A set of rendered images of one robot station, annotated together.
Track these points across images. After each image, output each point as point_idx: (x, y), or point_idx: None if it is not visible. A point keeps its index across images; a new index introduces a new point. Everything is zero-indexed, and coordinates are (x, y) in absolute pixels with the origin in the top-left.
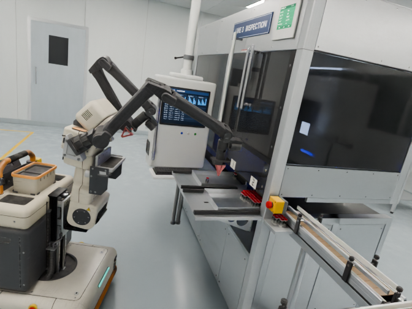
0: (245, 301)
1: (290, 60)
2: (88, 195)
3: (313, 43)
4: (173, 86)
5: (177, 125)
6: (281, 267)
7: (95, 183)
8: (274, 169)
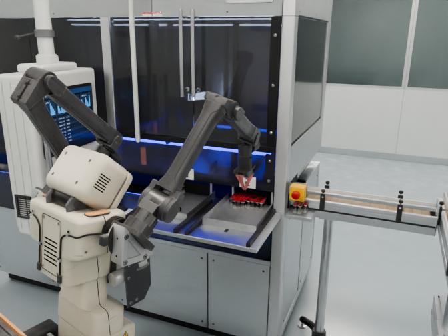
0: (279, 313)
1: (274, 29)
2: (122, 312)
3: (298, 8)
4: None
5: None
6: (290, 256)
7: (136, 285)
8: (287, 155)
